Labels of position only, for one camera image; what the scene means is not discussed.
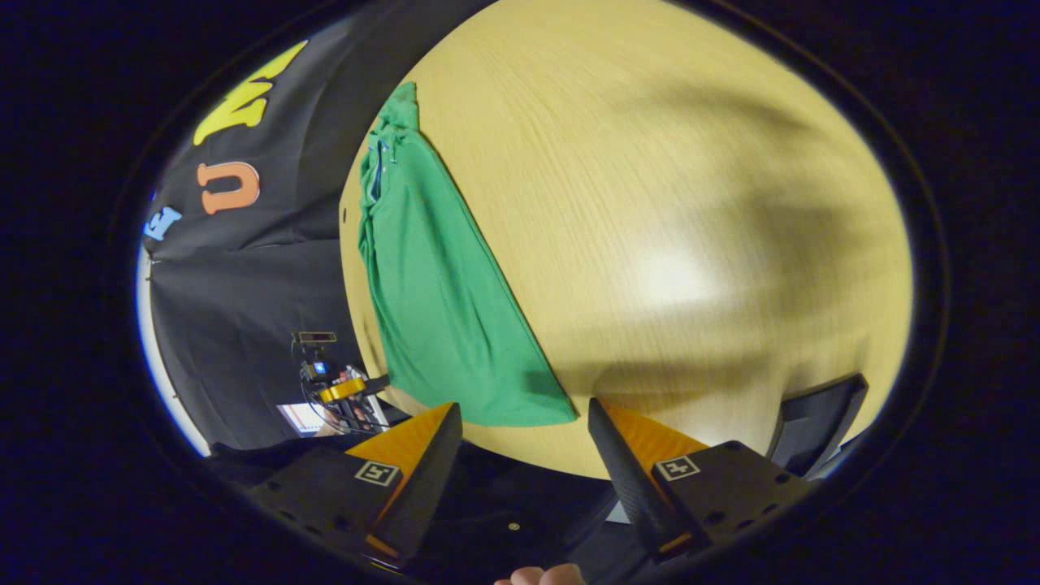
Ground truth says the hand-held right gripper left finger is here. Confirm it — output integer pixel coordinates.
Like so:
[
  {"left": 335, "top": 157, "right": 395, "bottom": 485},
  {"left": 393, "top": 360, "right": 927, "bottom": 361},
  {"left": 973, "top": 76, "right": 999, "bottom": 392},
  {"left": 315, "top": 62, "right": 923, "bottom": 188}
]
[{"left": 244, "top": 402, "right": 464, "bottom": 570}]

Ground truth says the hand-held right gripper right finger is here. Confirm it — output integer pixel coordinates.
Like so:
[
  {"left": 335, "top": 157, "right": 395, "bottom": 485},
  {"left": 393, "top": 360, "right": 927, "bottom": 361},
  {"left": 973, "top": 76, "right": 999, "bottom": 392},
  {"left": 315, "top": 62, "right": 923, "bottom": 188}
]
[{"left": 587, "top": 396, "right": 813, "bottom": 563}]

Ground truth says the green T-shirt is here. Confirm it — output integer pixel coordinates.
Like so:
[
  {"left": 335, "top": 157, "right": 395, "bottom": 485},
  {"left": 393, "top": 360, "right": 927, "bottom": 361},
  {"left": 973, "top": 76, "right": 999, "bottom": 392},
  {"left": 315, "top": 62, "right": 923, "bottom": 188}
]
[{"left": 357, "top": 81, "right": 579, "bottom": 428}]

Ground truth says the lit screen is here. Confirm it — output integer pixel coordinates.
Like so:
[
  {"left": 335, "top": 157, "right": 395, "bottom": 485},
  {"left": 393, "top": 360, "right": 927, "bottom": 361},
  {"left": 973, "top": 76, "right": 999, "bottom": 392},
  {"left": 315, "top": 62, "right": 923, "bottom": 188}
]
[{"left": 276, "top": 402, "right": 330, "bottom": 438}]

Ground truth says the black chair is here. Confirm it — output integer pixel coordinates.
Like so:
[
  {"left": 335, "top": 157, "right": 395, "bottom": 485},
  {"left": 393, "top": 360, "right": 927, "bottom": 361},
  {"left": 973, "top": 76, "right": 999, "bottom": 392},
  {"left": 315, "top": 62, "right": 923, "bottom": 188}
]
[{"left": 768, "top": 372, "right": 869, "bottom": 479}]

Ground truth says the black backdrop cloth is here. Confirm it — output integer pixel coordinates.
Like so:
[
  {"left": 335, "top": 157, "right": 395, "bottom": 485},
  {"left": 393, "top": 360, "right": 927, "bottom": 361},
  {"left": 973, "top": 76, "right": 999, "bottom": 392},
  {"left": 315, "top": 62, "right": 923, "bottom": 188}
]
[{"left": 142, "top": 0, "right": 496, "bottom": 456}]

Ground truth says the dark device with cables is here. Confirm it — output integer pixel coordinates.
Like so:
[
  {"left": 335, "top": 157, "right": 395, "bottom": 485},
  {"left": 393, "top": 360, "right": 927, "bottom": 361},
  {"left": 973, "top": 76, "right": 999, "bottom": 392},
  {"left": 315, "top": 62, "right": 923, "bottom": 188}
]
[{"left": 291, "top": 329, "right": 392, "bottom": 436}]

